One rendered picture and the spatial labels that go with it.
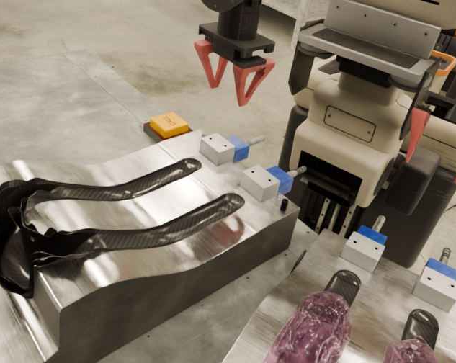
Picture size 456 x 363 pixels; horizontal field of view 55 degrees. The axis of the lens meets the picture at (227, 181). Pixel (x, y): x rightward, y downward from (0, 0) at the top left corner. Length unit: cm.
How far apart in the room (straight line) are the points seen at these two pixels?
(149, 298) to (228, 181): 24
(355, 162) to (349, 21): 31
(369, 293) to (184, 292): 25
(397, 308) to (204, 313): 26
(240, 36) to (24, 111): 58
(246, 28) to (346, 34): 37
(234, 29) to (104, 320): 41
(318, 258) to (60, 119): 63
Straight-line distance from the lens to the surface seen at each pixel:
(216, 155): 72
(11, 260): 62
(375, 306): 64
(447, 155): 130
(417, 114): 65
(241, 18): 63
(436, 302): 68
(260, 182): 66
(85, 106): 107
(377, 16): 94
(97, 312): 52
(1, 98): 113
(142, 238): 60
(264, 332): 52
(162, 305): 59
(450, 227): 236
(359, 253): 66
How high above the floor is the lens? 132
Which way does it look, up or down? 38 degrees down
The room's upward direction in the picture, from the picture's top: 9 degrees clockwise
